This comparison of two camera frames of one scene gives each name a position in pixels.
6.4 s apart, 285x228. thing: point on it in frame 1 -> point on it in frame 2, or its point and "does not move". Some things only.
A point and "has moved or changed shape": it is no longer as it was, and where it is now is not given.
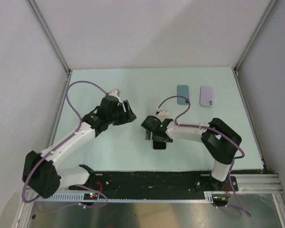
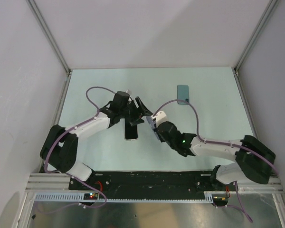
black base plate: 155,182 does not move
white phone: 159,145 -> 131,131
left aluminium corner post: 52,37 does not move
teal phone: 183,90 does not move
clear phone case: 159,149 -> 131,132
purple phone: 206,96 has moved or changed shape
